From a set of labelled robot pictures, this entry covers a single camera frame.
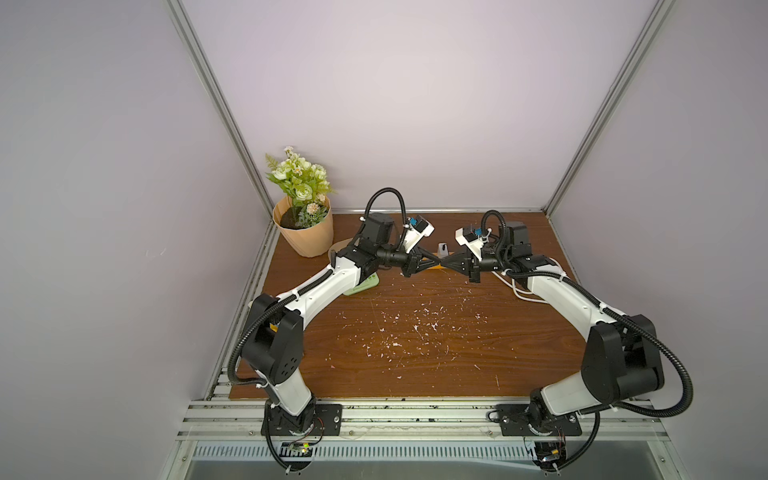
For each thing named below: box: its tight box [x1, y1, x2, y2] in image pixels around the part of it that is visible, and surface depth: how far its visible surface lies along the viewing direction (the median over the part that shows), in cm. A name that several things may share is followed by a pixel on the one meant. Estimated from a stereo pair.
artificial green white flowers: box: [265, 146, 338, 228], surface depth 94 cm
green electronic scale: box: [343, 272, 380, 296], surface depth 99 cm
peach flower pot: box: [272, 196, 334, 258], surface depth 97 cm
